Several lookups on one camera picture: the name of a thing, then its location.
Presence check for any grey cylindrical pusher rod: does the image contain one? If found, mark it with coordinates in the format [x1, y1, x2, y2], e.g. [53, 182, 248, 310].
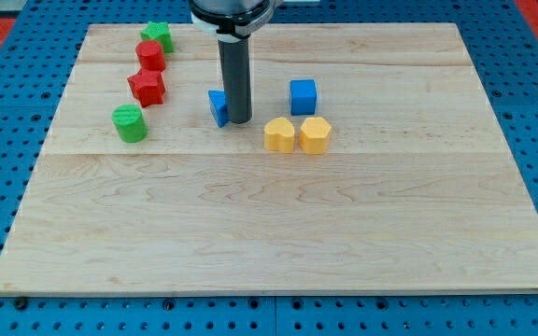
[218, 39, 252, 124]

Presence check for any blue triangle block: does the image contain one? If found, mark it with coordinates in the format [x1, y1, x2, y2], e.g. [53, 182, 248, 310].
[208, 91, 229, 128]

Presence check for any blue cube block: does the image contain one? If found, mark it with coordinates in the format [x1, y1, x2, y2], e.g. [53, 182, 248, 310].
[290, 79, 318, 116]

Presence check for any green star block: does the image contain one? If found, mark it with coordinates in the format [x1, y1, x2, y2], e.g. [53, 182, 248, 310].
[140, 21, 174, 53]

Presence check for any red cylinder block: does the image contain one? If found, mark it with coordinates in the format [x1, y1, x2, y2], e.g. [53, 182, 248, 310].
[135, 40, 166, 71]

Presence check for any yellow heart block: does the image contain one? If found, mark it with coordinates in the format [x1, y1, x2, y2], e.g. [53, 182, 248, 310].
[263, 117, 295, 153]

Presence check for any red star block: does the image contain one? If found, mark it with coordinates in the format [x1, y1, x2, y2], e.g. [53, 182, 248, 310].
[127, 68, 166, 107]

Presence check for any yellow hexagon block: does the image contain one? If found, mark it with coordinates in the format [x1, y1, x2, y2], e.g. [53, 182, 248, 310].
[299, 117, 333, 155]

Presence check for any green cylinder block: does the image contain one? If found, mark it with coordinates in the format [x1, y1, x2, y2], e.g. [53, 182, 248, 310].
[111, 105, 148, 143]

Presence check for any wooden board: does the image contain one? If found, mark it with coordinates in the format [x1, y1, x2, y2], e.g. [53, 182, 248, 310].
[0, 23, 538, 298]

